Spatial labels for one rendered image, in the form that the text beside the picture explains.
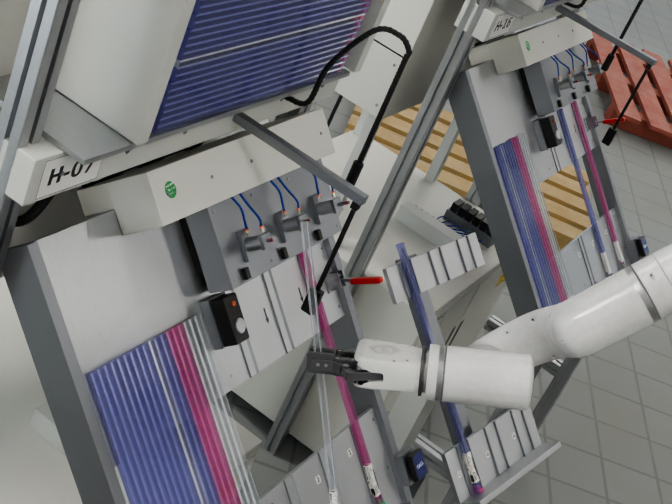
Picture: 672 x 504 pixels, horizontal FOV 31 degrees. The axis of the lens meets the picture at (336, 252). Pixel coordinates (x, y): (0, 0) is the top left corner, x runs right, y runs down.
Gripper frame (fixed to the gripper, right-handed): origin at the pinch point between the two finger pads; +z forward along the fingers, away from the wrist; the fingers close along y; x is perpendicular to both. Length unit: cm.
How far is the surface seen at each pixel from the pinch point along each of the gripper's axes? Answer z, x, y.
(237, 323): 13.5, -3.6, -2.5
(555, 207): -60, 41, -341
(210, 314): 17.9, -4.5, -2.8
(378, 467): -8.6, 30.6, -32.2
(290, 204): 9.2, -18.7, -22.2
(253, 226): 13.4, -16.9, -11.6
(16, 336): 65, 18, -47
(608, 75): -97, 1, -532
